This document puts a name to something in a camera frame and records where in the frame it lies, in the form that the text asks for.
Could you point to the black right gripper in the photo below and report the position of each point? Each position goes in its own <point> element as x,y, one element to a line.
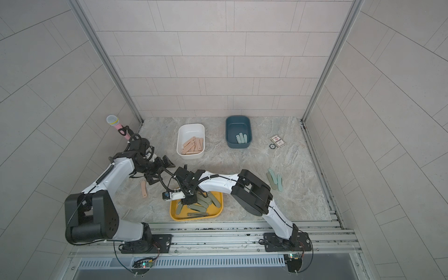
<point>191,199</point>

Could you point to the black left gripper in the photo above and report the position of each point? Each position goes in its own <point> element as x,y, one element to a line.
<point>160,167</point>

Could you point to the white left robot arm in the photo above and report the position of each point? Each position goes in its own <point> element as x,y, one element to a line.
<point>90,216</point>

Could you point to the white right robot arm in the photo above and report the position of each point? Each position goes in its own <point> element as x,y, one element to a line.
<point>247,189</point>

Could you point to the yellow storage box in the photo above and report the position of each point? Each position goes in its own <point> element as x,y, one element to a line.
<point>190,215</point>

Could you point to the white storage box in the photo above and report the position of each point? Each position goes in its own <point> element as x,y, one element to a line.
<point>186,132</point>

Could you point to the dark teal storage box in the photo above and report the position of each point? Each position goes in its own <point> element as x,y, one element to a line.
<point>235,125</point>

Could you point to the black microphone stand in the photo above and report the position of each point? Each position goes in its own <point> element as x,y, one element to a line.
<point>128,134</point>

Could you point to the pink folding knife front left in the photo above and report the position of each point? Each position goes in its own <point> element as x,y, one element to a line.
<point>144,189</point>

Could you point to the pink toy microphone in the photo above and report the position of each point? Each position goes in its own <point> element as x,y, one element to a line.
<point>114,121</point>

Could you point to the mint folding knife far right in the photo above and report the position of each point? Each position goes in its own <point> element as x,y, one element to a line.
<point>273,176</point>

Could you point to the olive folding knife far right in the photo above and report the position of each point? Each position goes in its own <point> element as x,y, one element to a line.
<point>271,181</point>

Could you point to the mint knife far right edge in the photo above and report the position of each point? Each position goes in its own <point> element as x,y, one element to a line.
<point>279,183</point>

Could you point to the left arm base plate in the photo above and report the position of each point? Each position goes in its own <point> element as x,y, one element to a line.
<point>159,243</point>

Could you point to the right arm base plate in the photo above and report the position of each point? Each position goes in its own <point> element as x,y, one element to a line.
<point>299,242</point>

